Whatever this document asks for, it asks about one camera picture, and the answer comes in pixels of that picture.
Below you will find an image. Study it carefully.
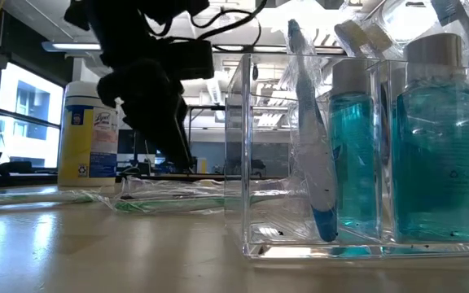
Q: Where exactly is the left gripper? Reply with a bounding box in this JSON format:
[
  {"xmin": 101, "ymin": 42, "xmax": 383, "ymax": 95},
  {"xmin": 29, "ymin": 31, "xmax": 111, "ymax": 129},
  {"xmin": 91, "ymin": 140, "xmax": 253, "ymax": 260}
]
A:
[{"xmin": 98, "ymin": 60, "xmax": 195, "ymax": 171}]

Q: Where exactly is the long ceiling light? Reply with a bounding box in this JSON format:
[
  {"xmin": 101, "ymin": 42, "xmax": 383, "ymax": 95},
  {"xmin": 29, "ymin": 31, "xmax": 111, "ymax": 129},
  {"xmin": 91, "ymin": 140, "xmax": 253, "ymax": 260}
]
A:
[{"xmin": 41, "ymin": 40, "xmax": 103, "ymax": 53}]

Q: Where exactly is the black monitor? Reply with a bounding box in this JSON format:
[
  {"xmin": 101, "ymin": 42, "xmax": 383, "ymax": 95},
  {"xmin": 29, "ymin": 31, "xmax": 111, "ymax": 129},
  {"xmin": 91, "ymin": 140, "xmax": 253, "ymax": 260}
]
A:
[{"xmin": 118, "ymin": 129, "xmax": 138, "ymax": 155}]

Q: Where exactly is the Lysol wipes canister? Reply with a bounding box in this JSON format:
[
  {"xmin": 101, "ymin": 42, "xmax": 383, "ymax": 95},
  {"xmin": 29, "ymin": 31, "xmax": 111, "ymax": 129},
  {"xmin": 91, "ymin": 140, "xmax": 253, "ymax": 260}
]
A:
[{"xmin": 57, "ymin": 80, "xmax": 121, "ymax": 188}]

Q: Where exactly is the clear acrylic organizer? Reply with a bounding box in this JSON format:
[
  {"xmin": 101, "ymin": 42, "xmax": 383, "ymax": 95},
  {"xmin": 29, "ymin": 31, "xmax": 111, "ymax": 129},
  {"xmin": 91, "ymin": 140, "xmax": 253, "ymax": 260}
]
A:
[{"xmin": 224, "ymin": 52, "xmax": 469, "ymax": 260}]

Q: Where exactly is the large window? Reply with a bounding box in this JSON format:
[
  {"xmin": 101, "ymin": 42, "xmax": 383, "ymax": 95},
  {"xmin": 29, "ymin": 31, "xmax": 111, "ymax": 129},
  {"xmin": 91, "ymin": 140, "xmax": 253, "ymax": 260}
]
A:
[{"xmin": 0, "ymin": 60, "xmax": 65, "ymax": 170}]

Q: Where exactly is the blue mouthwash bottle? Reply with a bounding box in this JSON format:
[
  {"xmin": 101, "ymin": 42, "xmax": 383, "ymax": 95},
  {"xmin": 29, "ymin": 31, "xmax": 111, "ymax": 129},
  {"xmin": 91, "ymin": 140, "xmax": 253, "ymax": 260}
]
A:
[
  {"xmin": 391, "ymin": 33, "xmax": 469, "ymax": 244},
  {"xmin": 328, "ymin": 59, "xmax": 384, "ymax": 241}
]

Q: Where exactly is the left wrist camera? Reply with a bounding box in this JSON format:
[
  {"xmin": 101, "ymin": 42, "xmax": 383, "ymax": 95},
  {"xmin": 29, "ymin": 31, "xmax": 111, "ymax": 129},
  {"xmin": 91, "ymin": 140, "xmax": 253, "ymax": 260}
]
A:
[{"xmin": 163, "ymin": 38, "xmax": 216, "ymax": 81}]

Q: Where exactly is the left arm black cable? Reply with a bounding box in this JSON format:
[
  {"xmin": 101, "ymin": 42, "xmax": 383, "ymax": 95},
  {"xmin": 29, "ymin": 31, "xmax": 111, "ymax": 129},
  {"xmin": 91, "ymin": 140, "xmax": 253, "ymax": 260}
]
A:
[{"xmin": 136, "ymin": 0, "xmax": 269, "ymax": 42}]

